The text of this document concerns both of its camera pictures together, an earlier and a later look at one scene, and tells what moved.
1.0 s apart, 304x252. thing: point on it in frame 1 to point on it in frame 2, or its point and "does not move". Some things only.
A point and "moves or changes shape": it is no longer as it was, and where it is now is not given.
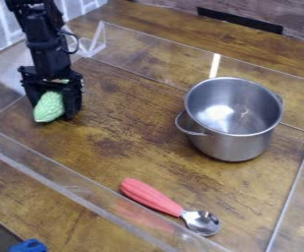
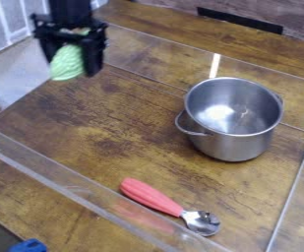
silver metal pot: x=230 y=117 does not move
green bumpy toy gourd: x=49 y=106 moves or changes shape
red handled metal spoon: x=203 y=222 does not move
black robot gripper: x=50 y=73 to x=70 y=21
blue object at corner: x=30 y=245 does not move
